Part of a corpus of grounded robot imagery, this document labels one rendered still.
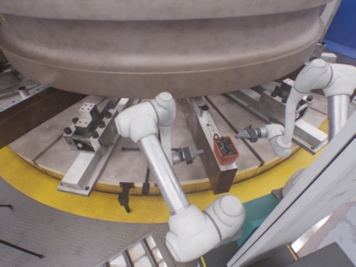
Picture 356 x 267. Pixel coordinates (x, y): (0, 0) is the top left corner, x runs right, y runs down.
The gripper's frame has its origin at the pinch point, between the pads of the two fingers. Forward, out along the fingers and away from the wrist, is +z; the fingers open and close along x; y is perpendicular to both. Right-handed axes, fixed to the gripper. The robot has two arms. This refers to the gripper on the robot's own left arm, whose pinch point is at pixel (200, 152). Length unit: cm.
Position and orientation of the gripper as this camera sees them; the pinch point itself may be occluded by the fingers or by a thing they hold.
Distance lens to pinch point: 151.2
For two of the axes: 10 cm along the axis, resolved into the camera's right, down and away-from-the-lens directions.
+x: 2.1, 7.0, -6.9
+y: 1.2, 6.8, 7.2
